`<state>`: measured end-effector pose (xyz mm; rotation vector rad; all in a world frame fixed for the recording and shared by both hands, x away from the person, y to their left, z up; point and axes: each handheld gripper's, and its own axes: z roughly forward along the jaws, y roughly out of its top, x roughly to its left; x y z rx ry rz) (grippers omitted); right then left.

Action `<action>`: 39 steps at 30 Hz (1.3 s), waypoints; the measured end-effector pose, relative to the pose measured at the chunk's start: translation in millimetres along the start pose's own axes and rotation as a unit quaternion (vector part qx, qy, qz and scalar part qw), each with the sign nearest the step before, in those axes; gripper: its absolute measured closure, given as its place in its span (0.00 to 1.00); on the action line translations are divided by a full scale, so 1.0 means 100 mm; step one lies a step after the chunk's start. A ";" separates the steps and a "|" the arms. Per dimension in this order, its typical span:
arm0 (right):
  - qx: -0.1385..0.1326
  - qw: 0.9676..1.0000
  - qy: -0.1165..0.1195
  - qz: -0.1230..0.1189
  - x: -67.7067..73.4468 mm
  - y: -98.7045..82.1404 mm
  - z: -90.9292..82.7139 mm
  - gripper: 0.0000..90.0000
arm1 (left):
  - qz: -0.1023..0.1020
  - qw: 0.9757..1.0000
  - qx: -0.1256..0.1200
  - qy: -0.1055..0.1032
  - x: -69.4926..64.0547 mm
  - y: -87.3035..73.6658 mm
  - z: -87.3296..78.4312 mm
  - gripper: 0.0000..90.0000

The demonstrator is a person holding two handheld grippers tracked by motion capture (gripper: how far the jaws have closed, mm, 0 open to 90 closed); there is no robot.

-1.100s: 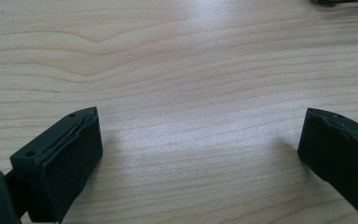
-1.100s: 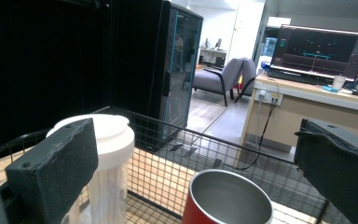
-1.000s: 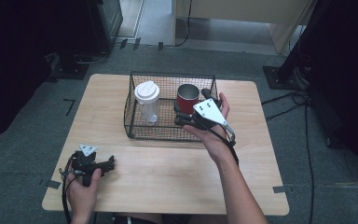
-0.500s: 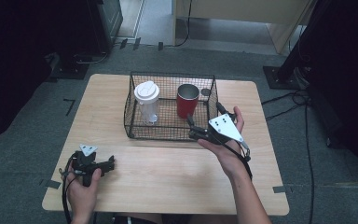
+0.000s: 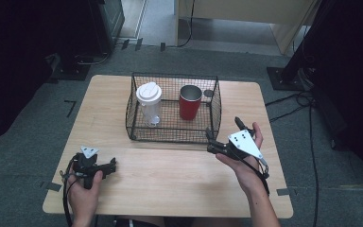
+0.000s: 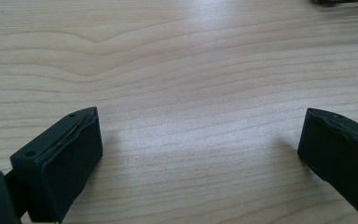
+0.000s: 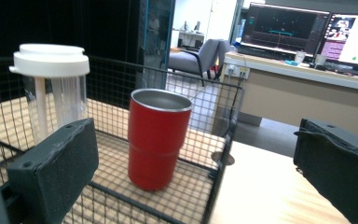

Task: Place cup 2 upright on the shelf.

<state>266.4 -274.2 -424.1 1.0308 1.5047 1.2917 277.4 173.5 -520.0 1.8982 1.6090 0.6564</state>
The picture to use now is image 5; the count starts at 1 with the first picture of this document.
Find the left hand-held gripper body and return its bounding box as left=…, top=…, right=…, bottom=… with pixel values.
left=72, top=145, right=109, bottom=190

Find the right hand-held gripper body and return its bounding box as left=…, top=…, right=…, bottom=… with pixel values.
left=207, top=128, right=269, bottom=178

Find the red steel cup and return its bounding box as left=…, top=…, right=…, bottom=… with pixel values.
left=178, top=84, right=204, bottom=122

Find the black wire mesh basket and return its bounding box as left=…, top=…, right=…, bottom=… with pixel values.
left=125, top=72, right=223, bottom=145

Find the clear bottle with white lid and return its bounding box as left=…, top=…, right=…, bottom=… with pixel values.
left=135, top=81, right=164, bottom=128

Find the person's right hand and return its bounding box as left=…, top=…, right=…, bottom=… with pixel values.
left=215, top=121, right=269, bottom=194

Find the person's left hand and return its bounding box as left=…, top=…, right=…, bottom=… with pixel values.
left=66, top=169, right=104, bottom=222

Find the black tape corner mark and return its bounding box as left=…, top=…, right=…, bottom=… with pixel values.
left=63, top=99, right=78, bottom=118

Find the beige wooden cabinet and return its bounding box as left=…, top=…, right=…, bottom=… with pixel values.
left=174, top=0, right=321, bottom=57

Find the black curtain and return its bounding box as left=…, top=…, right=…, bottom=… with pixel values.
left=0, top=0, right=91, bottom=149
left=291, top=0, right=363, bottom=190

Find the dark cabinet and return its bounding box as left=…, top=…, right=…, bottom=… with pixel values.
left=87, top=0, right=126, bottom=57

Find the right hand-held gripper cable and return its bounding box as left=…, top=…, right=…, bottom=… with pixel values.
left=239, top=155, right=271, bottom=197

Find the hand-held gripper cable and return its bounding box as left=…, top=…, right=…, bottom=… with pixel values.
left=239, top=155, right=271, bottom=197
left=60, top=156, right=78, bottom=227

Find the left hand-held gripper cable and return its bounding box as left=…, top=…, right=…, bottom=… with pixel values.
left=60, top=156, right=78, bottom=227

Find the looped black floor cable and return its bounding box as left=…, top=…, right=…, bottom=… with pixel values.
left=264, top=90, right=315, bottom=125

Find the black stand base plate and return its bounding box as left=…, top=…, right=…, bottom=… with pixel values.
left=266, top=66, right=307, bottom=92
left=47, top=55, right=92, bottom=83

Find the long black floor cable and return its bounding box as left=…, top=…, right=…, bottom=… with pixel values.
left=307, top=100, right=320, bottom=227

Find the black hanging cable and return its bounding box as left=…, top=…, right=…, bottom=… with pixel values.
left=166, top=0, right=197, bottom=49

